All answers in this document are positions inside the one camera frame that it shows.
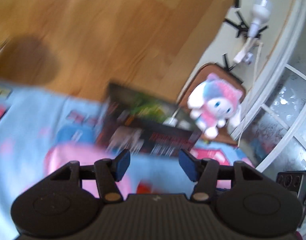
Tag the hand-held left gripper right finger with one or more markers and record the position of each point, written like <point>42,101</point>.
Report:
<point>187,165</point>

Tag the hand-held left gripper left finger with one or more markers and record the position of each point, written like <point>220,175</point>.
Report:
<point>122,165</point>

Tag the black snack packet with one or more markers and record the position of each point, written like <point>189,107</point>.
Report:
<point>153,127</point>

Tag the white plug adapter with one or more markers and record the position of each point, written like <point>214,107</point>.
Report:
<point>171,121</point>

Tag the pink and white plush toy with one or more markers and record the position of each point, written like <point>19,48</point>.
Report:
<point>213,105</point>

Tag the white framed glass door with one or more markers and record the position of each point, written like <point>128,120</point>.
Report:
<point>280,100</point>

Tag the brown chair seat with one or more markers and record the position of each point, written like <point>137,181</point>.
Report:
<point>215,73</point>

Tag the printed blue blanket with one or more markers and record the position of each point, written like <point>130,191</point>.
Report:
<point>30,130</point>

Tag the white power strip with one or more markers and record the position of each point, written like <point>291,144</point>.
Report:
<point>241,53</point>

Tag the white lamp bulb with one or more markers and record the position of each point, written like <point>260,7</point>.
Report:
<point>259,11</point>

